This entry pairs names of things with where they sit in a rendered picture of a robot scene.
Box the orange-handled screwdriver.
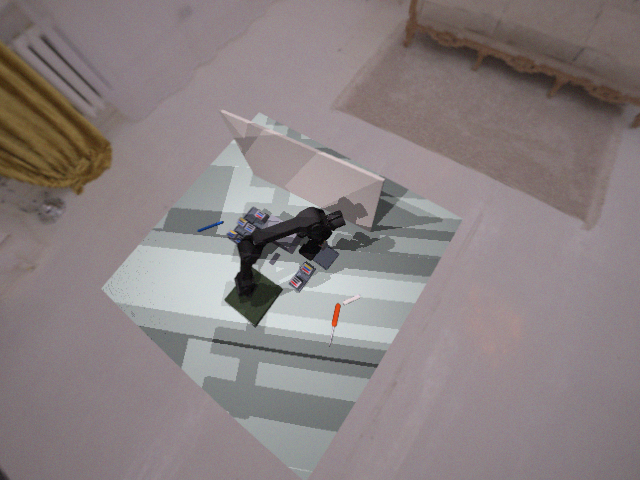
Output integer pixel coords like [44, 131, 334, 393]
[329, 304, 341, 346]

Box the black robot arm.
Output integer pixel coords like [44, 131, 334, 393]
[234, 207, 346, 299]

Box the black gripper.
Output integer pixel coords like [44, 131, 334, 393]
[299, 229, 333, 261]

